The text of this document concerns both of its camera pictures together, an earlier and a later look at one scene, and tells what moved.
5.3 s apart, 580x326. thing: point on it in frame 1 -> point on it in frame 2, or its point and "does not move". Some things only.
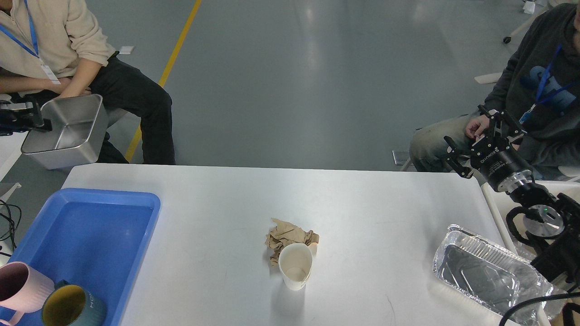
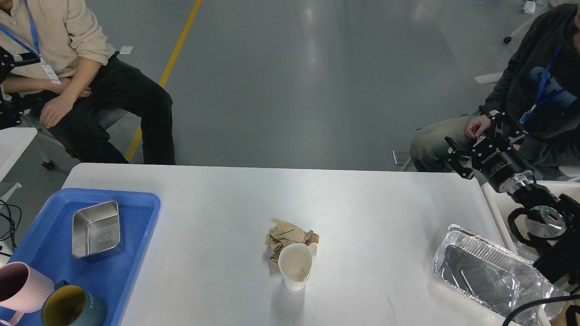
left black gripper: x=11 y=121 -> x=11 y=114
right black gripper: x=506 y=170 does not move
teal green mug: x=68 y=304 does not move
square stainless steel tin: x=79 y=126 -> x=95 y=229
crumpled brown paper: x=282 y=233 does not move
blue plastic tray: x=100 y=239 does not move
